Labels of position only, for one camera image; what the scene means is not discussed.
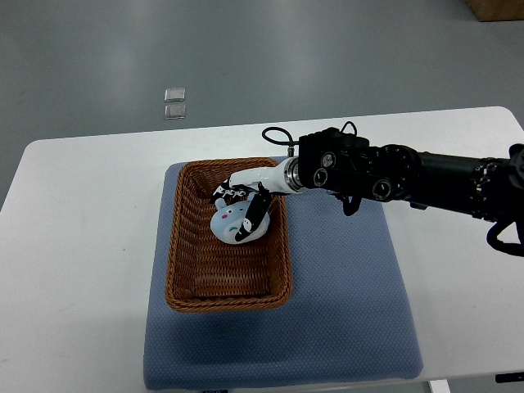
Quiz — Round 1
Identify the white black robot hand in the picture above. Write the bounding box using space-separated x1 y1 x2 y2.
210 158 293 241

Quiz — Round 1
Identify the blue plush toy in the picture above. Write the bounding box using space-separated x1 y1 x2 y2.
210 196 270 245

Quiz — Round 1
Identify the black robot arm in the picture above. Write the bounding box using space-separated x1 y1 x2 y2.
210 128 523 256

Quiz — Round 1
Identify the brown wicker basket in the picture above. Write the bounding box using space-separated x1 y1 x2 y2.
165 157 292 313

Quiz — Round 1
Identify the lower metal floor plate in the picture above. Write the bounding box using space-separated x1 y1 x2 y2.
164 103 186 120

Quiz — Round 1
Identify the metal floor plate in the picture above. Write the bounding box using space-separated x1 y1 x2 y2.
164 103 186 120
164 87 186 102

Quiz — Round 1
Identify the upper metal floor plate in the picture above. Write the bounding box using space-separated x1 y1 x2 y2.
164 87 186 102

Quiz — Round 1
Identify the blue quilted mat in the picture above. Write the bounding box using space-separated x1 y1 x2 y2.
143 164 423 391

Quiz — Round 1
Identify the cardboard box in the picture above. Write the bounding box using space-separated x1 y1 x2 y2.
467 0 523 22

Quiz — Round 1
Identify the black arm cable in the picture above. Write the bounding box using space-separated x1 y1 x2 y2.
261 126 296 156

